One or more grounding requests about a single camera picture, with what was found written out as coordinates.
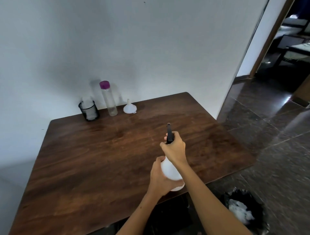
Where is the person's right hand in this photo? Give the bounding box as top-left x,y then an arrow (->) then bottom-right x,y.
159,131 -> 188,168

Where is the person's left hand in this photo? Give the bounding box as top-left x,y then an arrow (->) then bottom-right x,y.
147,156 -> 185,198

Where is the white spray bottle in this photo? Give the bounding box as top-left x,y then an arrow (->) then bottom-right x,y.
160,157 -> 185,192

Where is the black spray trigger with tube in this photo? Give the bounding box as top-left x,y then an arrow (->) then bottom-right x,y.
166,122 -> 175,145

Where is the white plastic funnel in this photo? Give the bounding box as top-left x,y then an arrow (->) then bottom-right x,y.
123,98 -> 138,115

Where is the clear water bottle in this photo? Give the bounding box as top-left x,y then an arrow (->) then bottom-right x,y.
101,87 -> 119,117

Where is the person's right forearm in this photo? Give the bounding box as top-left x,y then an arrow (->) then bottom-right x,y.
174,161 -> 254,235

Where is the person's left forearm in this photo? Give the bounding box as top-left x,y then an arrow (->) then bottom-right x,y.
116,190 -> 163,235

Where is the dark wooden table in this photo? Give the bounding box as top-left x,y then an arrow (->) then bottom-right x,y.
8,92 -> 256,235

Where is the black mesh holder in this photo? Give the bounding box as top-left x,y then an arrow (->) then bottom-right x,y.
78,100 -> 100,122

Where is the dark wooden chair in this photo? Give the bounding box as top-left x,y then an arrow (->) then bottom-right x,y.
274,34 -> 310,69

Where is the brown wooden door frame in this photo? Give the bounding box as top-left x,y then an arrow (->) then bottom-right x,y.
249,0 -> 295,79

